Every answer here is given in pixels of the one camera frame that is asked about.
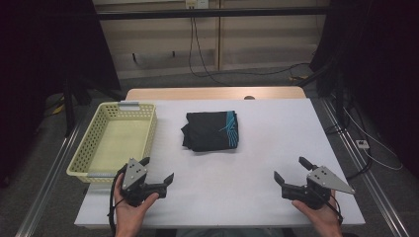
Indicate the black stand leg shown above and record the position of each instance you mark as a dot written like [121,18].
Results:
[69,112]

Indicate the white power strip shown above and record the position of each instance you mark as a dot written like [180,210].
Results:
[362,144]

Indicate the wooden table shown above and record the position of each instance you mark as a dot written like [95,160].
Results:
[197,93]

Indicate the white wall outlet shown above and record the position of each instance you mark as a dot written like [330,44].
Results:
[196,3]

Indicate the folded black garment blue print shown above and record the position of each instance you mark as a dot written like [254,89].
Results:
[207,131]

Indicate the black horizontal metal bar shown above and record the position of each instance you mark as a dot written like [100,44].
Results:
[214,13]

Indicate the person's left hand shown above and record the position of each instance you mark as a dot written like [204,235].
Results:
[130,214]

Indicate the person's right hand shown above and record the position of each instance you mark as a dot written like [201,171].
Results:
[321,219]

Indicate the pale yellow plastic basket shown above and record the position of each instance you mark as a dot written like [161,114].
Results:
[115,138]

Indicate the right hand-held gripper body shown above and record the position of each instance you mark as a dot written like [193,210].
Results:
[321,179]

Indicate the black curtain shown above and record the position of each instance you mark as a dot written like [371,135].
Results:
[39,65]
[388,65]

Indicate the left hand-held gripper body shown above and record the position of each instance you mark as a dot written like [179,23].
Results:
[133,173]

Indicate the metal floor rail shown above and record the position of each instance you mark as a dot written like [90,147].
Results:
[372,184]
[46,184]

